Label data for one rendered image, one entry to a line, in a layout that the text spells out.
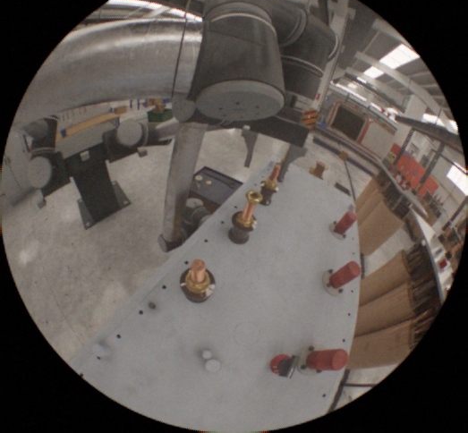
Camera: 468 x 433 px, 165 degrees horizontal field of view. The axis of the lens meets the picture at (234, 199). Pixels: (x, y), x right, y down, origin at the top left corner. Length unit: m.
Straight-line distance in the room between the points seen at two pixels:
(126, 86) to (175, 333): 0.53
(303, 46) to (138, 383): 0.85
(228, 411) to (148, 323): 0.35
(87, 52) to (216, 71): 0.13
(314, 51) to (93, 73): 0.33
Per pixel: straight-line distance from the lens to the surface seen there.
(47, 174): 1.21
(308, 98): 0.35
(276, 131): 0.37
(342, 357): 0.54
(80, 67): 0.19
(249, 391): 0.57
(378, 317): 2.04
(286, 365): 0.53
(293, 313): 0.60
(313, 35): 0.35
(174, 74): 0.17
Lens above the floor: 1.88
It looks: 41 degrees down
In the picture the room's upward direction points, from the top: 16 degrees clockwise
